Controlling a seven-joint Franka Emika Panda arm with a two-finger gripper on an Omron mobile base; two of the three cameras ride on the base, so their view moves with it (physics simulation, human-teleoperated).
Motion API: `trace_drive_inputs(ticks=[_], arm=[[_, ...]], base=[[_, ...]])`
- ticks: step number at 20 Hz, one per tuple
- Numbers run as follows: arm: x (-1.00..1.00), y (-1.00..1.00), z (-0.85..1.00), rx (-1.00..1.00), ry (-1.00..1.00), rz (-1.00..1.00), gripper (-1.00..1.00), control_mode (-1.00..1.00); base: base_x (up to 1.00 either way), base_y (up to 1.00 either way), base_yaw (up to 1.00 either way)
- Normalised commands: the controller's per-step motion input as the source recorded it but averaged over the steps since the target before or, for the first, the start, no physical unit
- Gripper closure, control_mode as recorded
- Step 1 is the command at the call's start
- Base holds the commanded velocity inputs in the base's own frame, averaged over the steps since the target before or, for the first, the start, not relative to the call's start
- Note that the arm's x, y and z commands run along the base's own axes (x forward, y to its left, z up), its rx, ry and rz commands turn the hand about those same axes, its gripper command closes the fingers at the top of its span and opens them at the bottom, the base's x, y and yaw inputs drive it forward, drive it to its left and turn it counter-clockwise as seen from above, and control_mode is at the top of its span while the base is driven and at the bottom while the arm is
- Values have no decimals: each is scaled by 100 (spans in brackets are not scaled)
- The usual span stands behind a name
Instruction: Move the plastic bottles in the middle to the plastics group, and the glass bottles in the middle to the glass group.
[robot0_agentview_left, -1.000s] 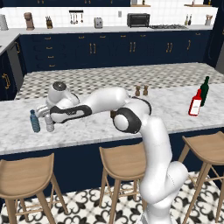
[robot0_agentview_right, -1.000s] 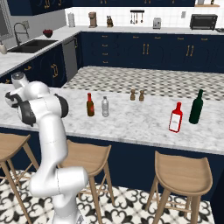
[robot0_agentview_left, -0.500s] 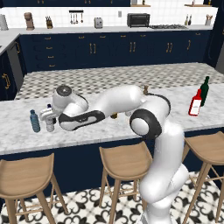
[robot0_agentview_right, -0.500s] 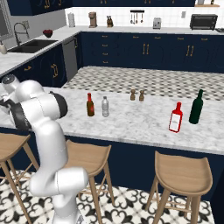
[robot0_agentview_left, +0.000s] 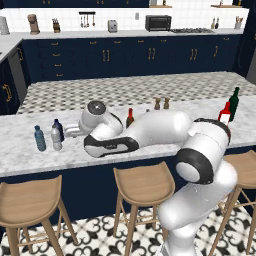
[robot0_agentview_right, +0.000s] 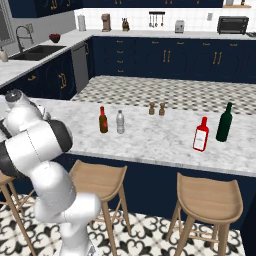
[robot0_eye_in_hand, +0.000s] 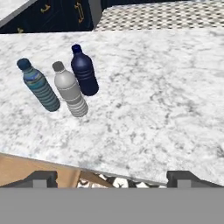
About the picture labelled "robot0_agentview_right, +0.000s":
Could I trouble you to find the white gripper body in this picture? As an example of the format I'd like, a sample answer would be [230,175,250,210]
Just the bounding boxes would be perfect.
[37,105,52,122]

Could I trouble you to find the grey dishwasher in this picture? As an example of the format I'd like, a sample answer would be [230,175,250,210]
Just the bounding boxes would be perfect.
[70,43,90,95]

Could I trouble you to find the brown glass bottle red label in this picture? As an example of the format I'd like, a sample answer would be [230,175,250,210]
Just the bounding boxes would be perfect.
[98,105,109,135]

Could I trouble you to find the dark sink basin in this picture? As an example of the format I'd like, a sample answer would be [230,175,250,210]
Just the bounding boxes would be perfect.
[8,44,68,62]

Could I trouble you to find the white soap dispenser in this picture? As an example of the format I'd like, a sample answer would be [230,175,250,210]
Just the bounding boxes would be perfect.
[0,46,9,63]

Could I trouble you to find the dark bowl of red fruit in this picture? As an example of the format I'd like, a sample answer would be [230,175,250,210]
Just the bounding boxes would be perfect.
[48,32,62,44]

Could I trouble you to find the clear plastic water bottle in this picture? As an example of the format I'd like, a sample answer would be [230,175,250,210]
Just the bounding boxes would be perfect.
[115,109,126,135]

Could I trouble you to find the grey arched tap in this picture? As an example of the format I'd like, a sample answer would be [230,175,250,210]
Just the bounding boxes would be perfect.
[15,25,35,54]

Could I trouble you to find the wooden bar stool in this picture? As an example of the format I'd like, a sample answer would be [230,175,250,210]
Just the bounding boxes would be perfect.
[0,169,38,256]
[67,159,133,256]
[164,171,245,256]

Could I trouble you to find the white paper towel roll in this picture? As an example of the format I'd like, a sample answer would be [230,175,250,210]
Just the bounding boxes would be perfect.
[77,14,87,32]

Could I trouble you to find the brown coffee machine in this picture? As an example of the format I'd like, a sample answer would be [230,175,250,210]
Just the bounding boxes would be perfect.
[100,13,112,33]

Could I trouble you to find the wooden knife block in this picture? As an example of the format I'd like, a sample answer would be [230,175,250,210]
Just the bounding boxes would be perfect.
[121,17,131,33]

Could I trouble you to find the navy island base panel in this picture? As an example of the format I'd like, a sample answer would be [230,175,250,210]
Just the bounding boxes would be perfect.
[0,152,256,256]

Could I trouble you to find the red bottle white label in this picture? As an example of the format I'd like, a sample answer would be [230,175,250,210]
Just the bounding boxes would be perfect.
[192,116,211,153]

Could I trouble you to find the white toaster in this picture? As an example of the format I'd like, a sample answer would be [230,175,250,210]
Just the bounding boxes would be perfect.
[174,19,186,34]

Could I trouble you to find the dark green glass bottle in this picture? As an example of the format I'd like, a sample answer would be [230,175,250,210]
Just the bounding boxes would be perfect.
[215,101,234,143]

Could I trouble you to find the black toaster oven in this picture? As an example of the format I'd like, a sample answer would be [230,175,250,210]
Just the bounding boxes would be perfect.
[216,15,250,36]

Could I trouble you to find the navy cupboard run gold handles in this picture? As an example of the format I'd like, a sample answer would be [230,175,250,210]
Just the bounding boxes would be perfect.
[0,49,78,101]
[84,35,256,85]

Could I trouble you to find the window with grey frame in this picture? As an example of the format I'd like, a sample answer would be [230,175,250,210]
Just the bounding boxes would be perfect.
[0,3,14,48]

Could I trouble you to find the navy wall cupboards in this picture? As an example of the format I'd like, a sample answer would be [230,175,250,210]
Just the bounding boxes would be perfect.
[7,0,225,19]

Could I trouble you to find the black rail with hanging utensils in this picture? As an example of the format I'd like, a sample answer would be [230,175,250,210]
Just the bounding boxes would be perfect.
[148,10,166,29]

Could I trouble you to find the wooden wall shelf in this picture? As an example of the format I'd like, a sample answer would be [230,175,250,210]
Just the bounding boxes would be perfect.
[222,0,253,9]

